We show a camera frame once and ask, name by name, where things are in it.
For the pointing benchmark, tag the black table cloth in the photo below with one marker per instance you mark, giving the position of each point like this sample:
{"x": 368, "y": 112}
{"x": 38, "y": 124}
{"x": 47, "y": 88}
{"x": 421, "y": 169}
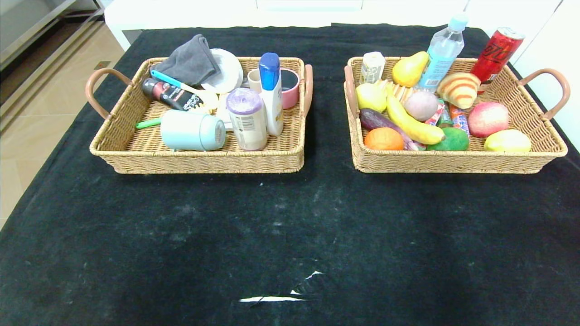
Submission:
{"x": 317, "y": 235}

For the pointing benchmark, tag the white drink carton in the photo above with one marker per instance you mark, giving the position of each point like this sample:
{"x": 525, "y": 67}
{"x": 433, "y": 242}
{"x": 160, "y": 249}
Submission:
{"x": 371, "y": 68}

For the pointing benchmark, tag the clear water bottle blue label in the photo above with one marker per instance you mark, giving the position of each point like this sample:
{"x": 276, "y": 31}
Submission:
{"x": 442, "y": 54}

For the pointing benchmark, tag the white bottle blue cap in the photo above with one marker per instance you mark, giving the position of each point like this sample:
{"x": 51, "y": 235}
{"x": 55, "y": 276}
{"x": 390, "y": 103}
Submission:
{"x": 272, "y": 99}

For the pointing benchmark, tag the small beige cup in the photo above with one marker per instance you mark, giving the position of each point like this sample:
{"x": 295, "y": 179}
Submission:
{"x": 253, "y": 79}

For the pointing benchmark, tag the grey folded cloth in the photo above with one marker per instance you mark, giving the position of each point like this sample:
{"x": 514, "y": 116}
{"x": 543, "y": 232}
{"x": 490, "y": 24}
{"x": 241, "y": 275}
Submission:
{"x": 190, "y": 61}

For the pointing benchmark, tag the round yellow toy lemon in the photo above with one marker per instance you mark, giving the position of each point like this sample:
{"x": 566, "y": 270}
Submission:
{"x": 370, "y": 98}

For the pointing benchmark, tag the sliced toy bread loaf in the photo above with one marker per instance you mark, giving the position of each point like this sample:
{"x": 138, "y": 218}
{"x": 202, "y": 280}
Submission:
{"x": 398, "y": 90}

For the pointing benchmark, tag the white plate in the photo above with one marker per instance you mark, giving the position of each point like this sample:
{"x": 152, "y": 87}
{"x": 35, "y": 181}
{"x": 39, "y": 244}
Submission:
{"x": 229, "y": 72}

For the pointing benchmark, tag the beige playing card box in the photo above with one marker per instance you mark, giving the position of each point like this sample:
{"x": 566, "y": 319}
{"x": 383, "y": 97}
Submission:
{"x": 223, "y": 115}

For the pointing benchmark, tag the light teal mug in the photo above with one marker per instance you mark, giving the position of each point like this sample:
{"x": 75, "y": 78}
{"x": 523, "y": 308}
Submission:
{"x": 190, "y": 131}

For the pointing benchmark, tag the wicker basket holding utensils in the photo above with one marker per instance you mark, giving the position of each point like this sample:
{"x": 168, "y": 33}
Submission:
{"x": 281, "y": 154}

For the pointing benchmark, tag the black bottle red label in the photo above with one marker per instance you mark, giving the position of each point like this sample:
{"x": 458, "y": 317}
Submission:
{"x": 170, "y": 93}

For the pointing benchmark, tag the orange sausage stick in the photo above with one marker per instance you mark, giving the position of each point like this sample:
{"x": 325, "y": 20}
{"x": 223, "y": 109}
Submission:
{"x": 460, "y": 120}

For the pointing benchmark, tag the wicker basket holding food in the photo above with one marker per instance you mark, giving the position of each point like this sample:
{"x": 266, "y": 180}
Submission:
{"x": 453, "y": 160}

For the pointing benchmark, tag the purple toy eggplant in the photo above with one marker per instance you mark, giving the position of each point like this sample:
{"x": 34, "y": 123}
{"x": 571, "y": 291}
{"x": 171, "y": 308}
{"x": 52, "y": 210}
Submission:
{"x": 376, "y": 120}

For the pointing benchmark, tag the orange toy tangerine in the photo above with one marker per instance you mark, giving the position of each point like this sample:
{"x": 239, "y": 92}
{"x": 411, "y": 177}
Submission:
{"x": 383, "y": 139}

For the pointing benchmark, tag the yellow toy banana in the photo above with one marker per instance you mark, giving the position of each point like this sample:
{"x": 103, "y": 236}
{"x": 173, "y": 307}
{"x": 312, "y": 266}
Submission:
{"x": 410, "y": 122}

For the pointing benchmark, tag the grey metal shelf unit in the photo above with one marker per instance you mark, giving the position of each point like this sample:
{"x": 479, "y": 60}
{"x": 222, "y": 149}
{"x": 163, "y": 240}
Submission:
{"x": 27, "y": 22}

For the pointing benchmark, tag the striped toy croissant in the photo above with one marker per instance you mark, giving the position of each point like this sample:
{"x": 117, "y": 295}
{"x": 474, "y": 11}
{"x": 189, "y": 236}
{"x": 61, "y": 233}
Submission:
{"x": 457, "y": 90}

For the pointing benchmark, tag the oval yellow toy mango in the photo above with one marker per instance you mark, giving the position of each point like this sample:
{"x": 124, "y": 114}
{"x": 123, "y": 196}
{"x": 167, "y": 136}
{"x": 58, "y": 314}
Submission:
{"x": 506, "y": 141}

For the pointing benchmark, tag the pink saucepan cup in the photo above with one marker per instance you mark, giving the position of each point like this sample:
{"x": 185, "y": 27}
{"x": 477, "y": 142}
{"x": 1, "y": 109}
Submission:
{"x": 291, "y": 97}

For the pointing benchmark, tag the pale purple toy ball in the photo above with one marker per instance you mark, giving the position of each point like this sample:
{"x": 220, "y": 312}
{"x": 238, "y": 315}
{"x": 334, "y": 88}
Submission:
{"x": 421, "y": 105}

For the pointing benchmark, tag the green chewing gum pack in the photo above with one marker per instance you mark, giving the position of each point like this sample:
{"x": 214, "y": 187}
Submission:
{"x": 445, "y": 118}

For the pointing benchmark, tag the red pink toy apple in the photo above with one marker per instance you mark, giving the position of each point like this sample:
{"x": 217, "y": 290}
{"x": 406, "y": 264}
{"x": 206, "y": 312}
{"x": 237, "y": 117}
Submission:
{"x": 487, "y": 120}

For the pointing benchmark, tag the yellow toy pear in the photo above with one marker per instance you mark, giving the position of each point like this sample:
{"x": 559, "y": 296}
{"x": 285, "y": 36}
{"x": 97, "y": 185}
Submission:
{"x": 408, "y": 70}

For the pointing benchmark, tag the purple trash bag roll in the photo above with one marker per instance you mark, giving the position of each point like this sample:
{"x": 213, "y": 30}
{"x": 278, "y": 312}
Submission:
{"x": 247, "y": 122}

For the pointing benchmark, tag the red soda can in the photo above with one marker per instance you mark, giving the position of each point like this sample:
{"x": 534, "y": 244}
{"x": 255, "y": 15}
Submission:
{"x": 494, "y": 56}

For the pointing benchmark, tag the green toy lime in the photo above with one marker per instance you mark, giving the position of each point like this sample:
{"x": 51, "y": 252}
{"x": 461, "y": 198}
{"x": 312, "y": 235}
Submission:
{"x": 448, "y": 139}

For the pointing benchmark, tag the red chewy candy stick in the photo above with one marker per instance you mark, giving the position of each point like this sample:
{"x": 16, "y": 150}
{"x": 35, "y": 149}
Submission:
{"x": 434, "y": 117}

